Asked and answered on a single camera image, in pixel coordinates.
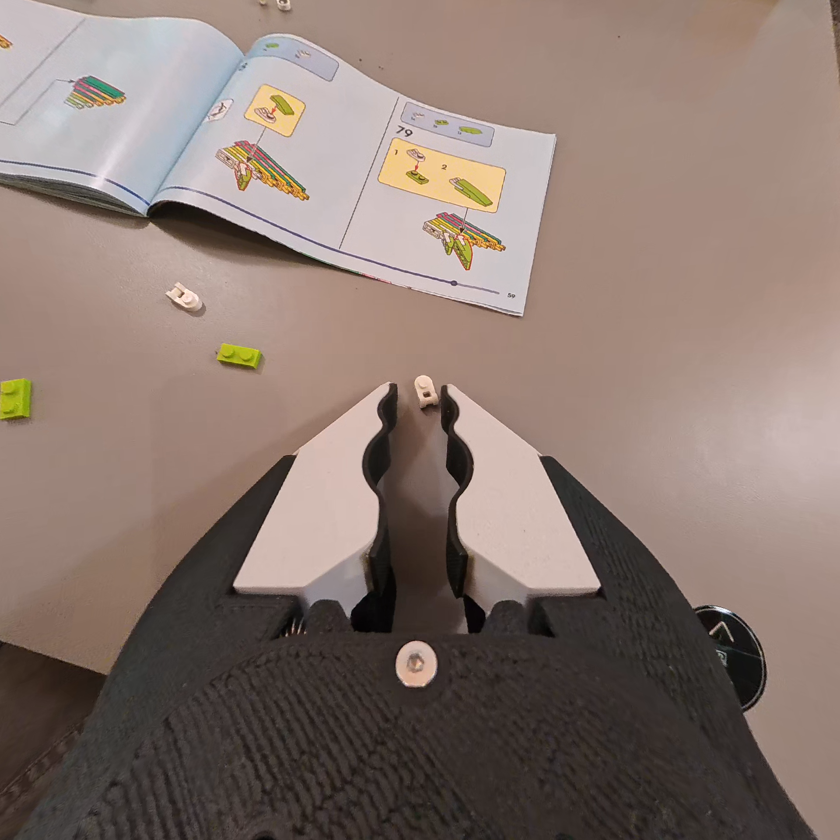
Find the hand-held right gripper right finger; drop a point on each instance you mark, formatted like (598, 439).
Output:
(518, 518)

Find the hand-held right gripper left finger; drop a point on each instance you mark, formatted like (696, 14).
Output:
(315, 518)

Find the small white lego clip piece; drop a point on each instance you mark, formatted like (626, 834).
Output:
(425, 392)

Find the lime lego plate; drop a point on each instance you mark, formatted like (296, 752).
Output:
(239, 355)
(14, 399)

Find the white lego clip plate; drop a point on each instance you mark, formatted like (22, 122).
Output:
(184, 297)

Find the lego instruction booklet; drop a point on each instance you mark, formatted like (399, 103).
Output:
(328, 98)

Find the black round desk control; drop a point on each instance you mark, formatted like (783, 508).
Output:
(738, 649)

